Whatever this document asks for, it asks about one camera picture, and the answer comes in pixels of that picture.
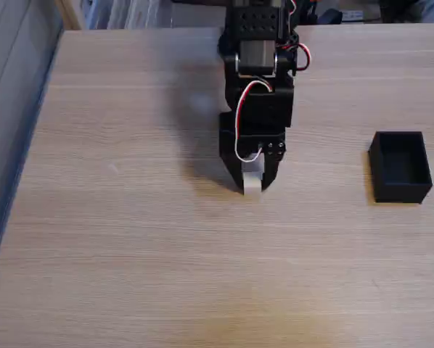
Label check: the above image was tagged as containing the black open box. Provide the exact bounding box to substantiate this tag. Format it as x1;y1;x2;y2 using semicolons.
368;130;434;204

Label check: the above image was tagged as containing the red and white arm cable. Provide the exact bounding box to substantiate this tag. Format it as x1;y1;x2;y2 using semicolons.
274;41;314;72

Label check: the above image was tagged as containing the white block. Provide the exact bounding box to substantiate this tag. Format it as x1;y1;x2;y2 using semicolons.
241;153;266;200

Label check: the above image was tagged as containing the small black device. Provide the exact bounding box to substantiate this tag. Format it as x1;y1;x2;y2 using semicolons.
317;8;343;25

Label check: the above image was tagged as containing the white and red servo cable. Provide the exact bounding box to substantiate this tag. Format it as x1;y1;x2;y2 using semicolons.
234;80;274;163

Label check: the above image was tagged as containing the light wooden beam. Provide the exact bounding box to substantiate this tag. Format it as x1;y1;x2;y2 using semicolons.
54;0;83;30

